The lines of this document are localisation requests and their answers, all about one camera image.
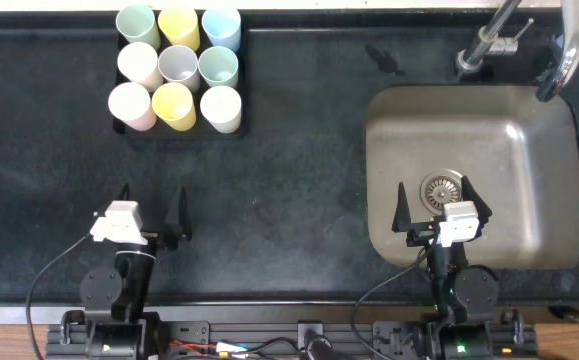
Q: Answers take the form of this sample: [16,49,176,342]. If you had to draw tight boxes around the pink cup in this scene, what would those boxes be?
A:
[107,81,159,133]

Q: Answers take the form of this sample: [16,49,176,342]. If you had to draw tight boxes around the steel tap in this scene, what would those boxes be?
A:
[454,0,579,104]

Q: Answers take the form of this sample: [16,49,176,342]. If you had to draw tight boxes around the white cup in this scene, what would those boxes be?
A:
[116,41,165,94]
[199,85,243,135]

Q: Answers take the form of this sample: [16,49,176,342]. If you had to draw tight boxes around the green cup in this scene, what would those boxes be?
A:
[197,45,240,95]
[115,3,162,51]

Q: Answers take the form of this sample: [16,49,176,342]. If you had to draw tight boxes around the mounting rail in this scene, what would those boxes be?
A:
[46,309,540,360]

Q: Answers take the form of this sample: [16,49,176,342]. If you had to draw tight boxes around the steel sink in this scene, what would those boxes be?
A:
[365,83,579,271]

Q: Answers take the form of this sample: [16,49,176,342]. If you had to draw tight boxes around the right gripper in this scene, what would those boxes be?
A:
[391,174,493,249]

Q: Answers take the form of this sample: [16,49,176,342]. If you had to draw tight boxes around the blue cup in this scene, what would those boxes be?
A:
[201,5,243,54]

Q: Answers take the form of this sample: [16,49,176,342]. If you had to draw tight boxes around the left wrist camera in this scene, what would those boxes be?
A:
[88,199,149,246]

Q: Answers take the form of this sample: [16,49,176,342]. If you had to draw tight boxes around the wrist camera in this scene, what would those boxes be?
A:
[437,200,481,249]
[88,199,149,246]

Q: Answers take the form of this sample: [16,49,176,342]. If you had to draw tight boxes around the black tray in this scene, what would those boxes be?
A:
[112,9,249,140]

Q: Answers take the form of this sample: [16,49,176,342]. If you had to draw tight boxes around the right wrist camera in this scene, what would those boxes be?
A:
[437,200,481,249]

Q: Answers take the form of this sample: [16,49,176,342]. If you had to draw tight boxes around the yellow cup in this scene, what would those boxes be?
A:
[157,5,202,52]
[151,82,198,133]

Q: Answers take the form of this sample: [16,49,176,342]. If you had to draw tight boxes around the grey cup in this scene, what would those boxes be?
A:
[157,44,202,94]

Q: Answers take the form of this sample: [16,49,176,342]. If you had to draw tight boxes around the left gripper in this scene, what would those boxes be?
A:
[117,182,193,251]

